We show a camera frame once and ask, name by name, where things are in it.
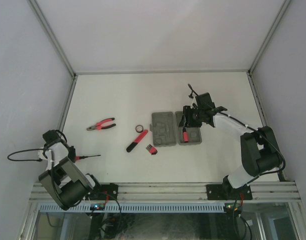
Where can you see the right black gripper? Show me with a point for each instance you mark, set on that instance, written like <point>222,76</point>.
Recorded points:
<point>186,121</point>

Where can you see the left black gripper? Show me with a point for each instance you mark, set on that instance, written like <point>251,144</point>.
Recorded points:
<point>72,154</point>

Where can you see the long red black screwdriver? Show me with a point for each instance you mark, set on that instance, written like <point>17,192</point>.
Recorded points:
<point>88,157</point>

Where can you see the short red black screwdriver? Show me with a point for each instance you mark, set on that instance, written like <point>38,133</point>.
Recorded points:
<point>185,135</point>

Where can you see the grey plastic tool case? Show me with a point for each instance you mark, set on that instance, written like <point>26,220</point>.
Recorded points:
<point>167,133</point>

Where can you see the red hex key set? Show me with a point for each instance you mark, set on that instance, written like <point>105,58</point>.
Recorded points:
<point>151,149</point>

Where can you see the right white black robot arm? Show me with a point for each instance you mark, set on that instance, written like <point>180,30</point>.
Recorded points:
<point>260,153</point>

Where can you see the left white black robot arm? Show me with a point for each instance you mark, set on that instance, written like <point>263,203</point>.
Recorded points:
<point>62,179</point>

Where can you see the red black pliers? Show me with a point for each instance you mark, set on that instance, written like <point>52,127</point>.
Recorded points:
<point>102,125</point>

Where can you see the red black utility knife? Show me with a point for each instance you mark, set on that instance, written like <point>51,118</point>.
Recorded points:
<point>136,141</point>

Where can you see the black tape roll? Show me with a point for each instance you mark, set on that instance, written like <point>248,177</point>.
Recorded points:
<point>139,128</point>

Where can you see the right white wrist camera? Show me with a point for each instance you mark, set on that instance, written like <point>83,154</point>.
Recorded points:
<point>193,105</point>

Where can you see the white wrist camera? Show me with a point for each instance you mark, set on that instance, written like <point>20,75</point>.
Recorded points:
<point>193,105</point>
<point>45,154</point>

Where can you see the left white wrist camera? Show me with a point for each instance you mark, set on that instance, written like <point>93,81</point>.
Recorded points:
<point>45,154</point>

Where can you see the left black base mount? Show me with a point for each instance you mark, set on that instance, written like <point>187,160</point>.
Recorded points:
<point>102,192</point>

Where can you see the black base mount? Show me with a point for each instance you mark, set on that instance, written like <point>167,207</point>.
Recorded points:
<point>102,192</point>
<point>220,192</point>

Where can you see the blue slotted cable duct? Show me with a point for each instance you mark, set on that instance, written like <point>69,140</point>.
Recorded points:
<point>180,207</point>

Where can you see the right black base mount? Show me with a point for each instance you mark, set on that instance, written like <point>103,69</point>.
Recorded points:
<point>220,192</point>

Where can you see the aluminium front rail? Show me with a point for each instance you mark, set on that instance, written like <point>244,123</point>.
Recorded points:
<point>257,192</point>

